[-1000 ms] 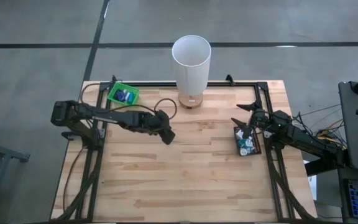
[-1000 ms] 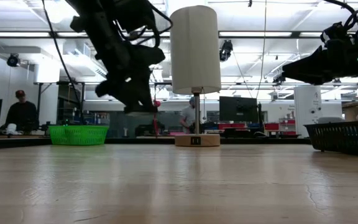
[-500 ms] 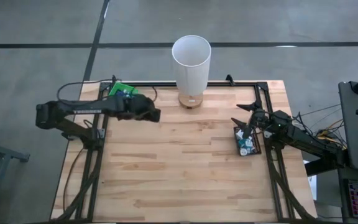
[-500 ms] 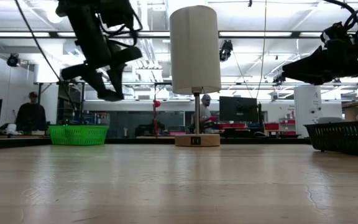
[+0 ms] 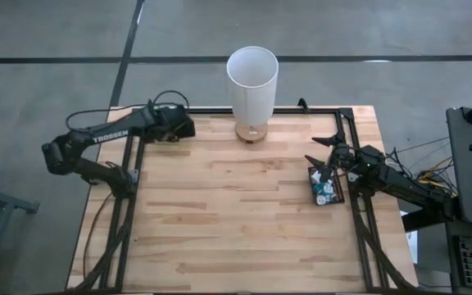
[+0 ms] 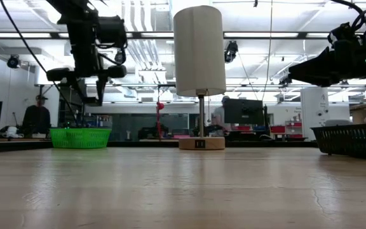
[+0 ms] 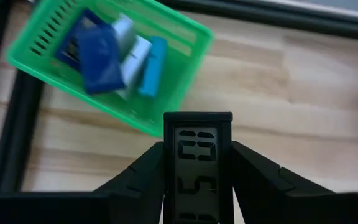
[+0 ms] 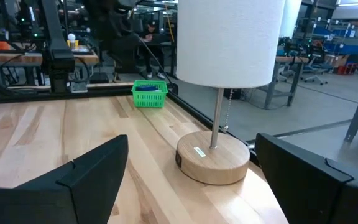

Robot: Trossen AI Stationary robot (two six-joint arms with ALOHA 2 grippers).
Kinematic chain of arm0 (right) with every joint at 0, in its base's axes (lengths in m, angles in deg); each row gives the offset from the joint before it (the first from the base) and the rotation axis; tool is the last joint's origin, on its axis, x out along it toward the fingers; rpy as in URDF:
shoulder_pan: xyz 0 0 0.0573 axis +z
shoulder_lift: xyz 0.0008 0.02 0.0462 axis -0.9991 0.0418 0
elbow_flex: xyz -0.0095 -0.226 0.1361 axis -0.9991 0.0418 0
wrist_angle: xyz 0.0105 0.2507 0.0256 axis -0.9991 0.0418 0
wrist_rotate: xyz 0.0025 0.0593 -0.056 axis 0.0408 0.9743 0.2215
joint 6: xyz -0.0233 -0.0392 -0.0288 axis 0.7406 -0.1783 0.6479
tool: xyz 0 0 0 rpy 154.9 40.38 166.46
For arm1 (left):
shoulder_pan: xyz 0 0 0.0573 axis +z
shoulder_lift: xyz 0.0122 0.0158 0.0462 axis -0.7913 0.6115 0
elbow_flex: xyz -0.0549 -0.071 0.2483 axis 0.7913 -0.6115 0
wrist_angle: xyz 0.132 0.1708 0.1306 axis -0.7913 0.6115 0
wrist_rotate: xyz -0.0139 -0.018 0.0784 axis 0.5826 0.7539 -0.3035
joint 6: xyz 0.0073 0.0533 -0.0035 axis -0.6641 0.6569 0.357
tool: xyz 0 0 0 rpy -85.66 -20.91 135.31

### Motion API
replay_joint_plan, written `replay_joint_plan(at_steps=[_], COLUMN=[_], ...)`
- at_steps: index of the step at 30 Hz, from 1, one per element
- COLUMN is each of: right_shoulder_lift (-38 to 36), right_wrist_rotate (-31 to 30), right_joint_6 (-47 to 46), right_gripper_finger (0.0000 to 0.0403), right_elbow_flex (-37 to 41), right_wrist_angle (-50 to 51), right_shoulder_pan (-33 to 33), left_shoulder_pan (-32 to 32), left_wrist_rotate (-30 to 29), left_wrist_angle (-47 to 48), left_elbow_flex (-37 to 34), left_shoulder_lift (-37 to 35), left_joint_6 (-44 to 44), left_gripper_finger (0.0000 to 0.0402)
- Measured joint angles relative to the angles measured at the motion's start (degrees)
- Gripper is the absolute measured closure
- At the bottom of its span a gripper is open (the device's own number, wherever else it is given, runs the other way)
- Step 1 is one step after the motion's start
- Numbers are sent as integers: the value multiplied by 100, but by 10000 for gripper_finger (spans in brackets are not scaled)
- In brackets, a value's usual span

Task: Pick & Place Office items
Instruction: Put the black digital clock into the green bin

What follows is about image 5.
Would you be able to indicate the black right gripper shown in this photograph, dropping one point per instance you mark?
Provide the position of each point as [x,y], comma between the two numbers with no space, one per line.
[344,157]

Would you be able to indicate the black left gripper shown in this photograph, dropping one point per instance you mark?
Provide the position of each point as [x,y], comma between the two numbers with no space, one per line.
[168,123]

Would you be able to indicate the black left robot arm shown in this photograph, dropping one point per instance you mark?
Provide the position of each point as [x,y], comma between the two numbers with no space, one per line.
[96,141]

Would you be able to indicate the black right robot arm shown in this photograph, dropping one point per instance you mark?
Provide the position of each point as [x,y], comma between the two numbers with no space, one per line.
[404,184]

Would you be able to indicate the black plastic basket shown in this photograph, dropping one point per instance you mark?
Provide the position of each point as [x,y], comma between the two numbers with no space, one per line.
[340,199]

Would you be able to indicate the white shade table lamp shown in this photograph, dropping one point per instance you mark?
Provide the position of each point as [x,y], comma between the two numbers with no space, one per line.
[252,82]

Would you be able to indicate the white paper sheet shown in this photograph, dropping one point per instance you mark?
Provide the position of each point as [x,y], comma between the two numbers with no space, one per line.
[412,246]

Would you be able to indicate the black computer desk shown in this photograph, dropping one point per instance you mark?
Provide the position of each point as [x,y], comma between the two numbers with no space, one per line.
[469,176]

